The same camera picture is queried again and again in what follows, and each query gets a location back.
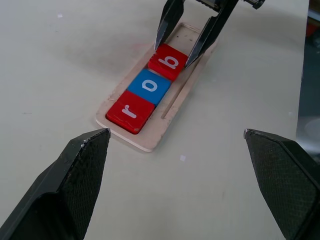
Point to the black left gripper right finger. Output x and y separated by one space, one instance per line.
287 180

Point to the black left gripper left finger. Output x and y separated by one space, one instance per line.
62 190

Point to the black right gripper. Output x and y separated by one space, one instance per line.
212 3

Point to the red letter b block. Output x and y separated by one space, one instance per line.
167 61

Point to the blue letter o block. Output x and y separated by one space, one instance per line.
150 86

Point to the light wooden letter tray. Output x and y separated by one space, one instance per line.
150 140

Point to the red letter r block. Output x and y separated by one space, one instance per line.
130 112

